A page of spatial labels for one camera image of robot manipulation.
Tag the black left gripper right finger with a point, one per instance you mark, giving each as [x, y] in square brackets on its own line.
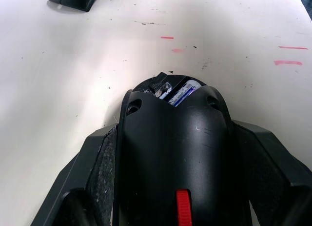
[268, 177]

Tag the blue white AA battery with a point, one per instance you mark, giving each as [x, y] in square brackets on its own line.
[183, 93]

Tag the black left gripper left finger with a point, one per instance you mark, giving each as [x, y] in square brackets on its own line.
[80, 177]

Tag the black mouse base red wheel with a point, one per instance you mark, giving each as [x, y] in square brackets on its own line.
[168, 148]

